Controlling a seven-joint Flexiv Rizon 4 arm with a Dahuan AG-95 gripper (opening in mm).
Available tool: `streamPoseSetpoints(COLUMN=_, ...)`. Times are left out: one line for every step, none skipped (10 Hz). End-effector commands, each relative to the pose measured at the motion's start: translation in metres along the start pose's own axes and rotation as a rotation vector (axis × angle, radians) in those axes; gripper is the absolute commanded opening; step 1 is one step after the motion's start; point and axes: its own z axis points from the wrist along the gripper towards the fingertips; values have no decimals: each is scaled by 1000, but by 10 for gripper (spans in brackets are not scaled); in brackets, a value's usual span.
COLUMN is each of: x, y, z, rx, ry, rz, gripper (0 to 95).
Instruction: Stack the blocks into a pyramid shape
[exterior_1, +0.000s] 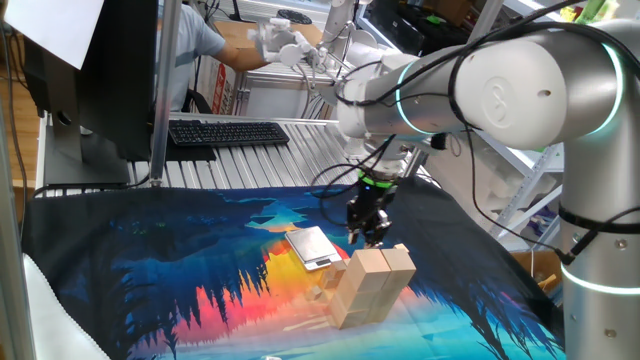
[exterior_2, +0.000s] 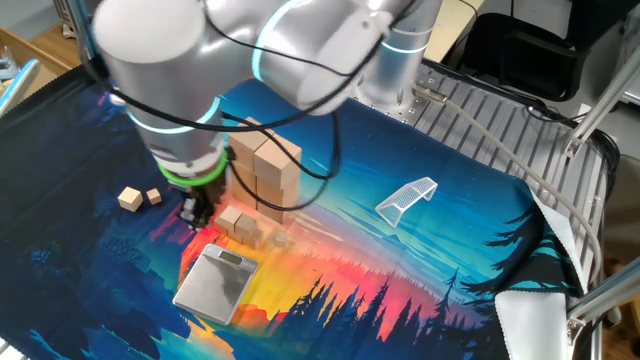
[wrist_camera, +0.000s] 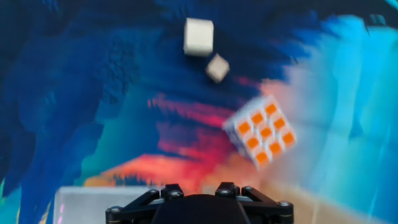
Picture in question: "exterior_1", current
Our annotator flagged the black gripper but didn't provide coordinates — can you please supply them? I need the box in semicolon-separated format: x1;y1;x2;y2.
346;186;397;250

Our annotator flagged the forest sunset print cloth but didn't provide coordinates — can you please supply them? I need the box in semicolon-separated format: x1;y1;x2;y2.
20;174;569;360

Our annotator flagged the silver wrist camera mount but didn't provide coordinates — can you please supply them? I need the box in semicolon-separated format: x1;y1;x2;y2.
397;130;449;162

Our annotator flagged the black keyboard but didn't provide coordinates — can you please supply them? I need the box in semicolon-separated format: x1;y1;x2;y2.
167;118;292;148

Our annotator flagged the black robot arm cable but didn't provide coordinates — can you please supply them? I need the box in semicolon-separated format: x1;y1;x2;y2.
309;0;640;266

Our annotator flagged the black storage shelf unit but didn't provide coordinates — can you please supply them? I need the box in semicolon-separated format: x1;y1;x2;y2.
357;0;474;61

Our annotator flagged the black round disc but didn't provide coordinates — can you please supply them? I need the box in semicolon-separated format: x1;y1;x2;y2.
276;8;314;26

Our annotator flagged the aluminium frame post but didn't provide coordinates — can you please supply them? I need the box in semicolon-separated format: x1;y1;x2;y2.
467;0;506;44
148;0;182;189
0;94;37;360

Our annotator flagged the green flange ring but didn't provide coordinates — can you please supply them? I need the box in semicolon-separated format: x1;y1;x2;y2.
357;169;400;191

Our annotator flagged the black computer monitor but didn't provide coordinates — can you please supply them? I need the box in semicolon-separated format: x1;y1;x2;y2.
22;0;160;187

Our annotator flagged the black desk mat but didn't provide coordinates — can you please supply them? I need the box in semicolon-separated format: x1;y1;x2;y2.
163;132;218;163

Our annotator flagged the white paper sheet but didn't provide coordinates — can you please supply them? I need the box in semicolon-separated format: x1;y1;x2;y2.
3;0;105;70

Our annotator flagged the brown wooden desk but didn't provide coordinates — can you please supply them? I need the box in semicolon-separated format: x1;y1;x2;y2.
213;19;325;51

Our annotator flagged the black swivel chair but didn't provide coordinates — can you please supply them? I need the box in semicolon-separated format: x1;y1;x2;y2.
180;88;214;115

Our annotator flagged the bare person forearm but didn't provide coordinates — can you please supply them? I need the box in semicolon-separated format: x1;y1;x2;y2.
214;42;271;72

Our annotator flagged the red white printed box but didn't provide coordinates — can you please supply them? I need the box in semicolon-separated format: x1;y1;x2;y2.
208;74;239;117

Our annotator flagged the brown cardboard box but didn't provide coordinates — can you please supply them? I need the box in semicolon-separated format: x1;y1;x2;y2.
510;248;564;296

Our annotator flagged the person in blue shirt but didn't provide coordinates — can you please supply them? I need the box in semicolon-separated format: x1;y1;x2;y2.
157;0;229;114

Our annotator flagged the white foam packing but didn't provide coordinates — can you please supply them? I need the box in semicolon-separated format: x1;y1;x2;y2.
424;144;524;234

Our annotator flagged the silver digital kitchen scale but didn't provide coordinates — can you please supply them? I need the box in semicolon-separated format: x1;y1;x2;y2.
283;225;344;272

